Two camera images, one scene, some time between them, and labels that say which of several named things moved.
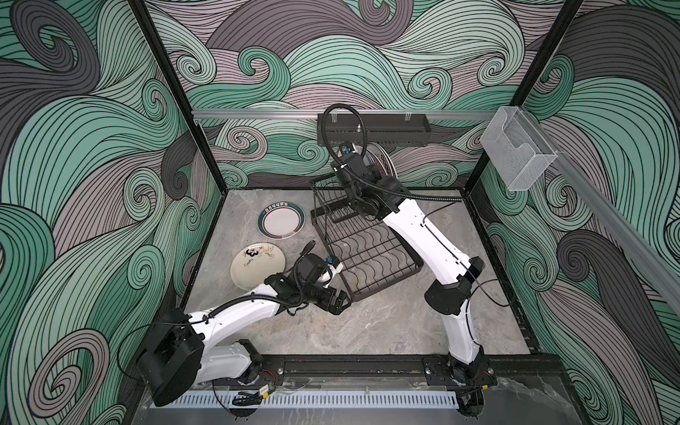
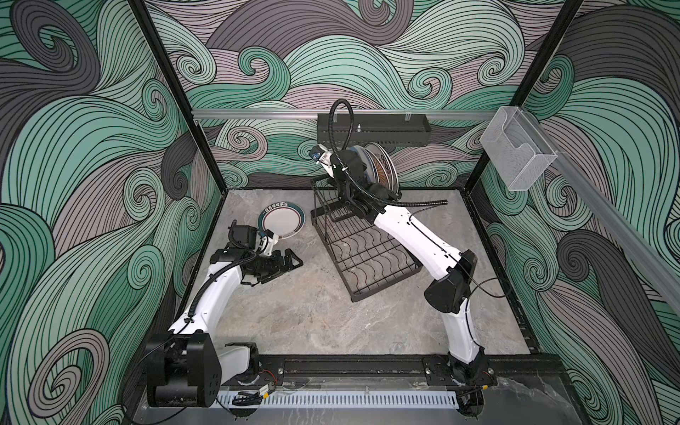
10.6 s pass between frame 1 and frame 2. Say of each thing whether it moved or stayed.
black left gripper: moved
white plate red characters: stayed
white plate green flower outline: stayed
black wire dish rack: stayed
